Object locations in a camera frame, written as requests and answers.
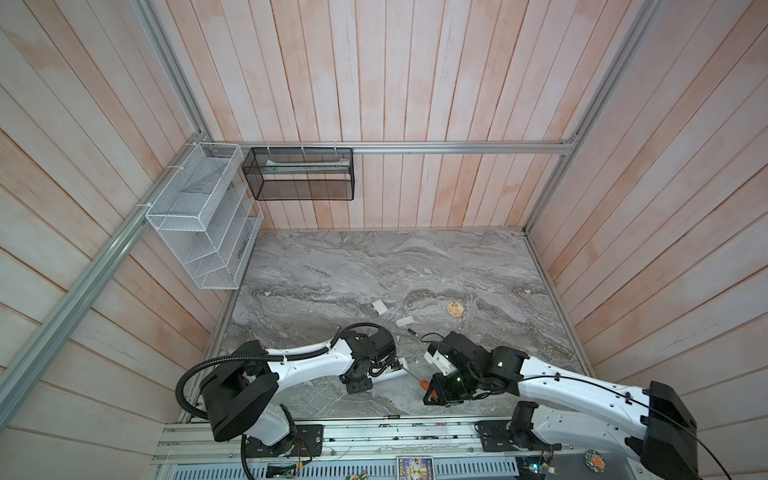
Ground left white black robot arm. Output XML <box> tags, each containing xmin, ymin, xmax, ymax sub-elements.
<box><xmin>177</xmin><ymin>322</ymin><xmax>398</xmax><ymax>446</ymax></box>

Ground white wire mesh shelf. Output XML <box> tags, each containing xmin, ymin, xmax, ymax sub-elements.
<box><xmin>146</xmin><ymin>143</ymin><xmax>264</xmax><ymax>290</ymax></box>

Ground small beige round toy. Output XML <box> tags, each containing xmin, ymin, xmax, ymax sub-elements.
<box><xmin>446</xmin><ymin>302</ymin><xmax>465</xmax><ymax>318</ymax></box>

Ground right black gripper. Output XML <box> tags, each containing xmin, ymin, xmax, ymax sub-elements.
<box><xmin>417</xmin><ymin>365</ymin><xmax>477</xmax><ymax>401</ymax></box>

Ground small round orange object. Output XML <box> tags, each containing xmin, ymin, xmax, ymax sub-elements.
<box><xmin>584</xmin><ymin>450</ymin><xmax>606</xmax><ymax>474</ymax></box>

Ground black mesh basket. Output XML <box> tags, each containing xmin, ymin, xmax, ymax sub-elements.
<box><xmin>241</xmin><ymin>146</ymin><xmax>356</xmax><ymax>201</ymax></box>

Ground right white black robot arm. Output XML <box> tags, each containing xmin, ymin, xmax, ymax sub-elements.
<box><xmin>423</xmin><ymin>331</ymin><xmax>700</xmax><ymax>479</ymax></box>

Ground long white TV remote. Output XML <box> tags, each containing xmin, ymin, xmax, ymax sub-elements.
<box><xmin>372</xmin><ymin>358</ymin><xmax>408</xmax><ymax>384</ymax></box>

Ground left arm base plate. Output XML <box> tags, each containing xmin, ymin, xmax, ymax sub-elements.
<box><xmin>241</xmin><ymin>424</ymin><xmax>324</xmax><ymax>459</ymax></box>

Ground black corrugated cable conduit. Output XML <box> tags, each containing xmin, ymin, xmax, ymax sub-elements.
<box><xmin>174</xmin><ymin>322</ymin><xmax>391</xmax><ymax>480</ymax></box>

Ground white TV remote battery cover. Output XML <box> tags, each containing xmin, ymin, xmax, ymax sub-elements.
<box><xmin>396</xmin><ymin>316</ymin><xmax>415</xmax><ymax>328</ymax></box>

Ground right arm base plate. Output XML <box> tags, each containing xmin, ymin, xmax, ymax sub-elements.
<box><xmin>474</xmin><ymin>420</ymin><xmax>562</xmax><ymax>453</ymax></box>

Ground colourful card box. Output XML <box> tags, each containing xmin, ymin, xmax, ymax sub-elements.
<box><xmin>397</xmin><ymin>457</ymin><xmax>435</xmax><ymax>480</ymax></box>

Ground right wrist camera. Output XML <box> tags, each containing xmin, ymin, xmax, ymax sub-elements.
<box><xmin>424</xmin><ymin>346</ymin><xmax>457</xmax><ymax>376</ymax></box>

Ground orange handle screwdriver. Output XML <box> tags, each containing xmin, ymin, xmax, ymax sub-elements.
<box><xmin>401</xmin><ymin>364</ymin><xmax>430</xmax><ymax>390</ymax></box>

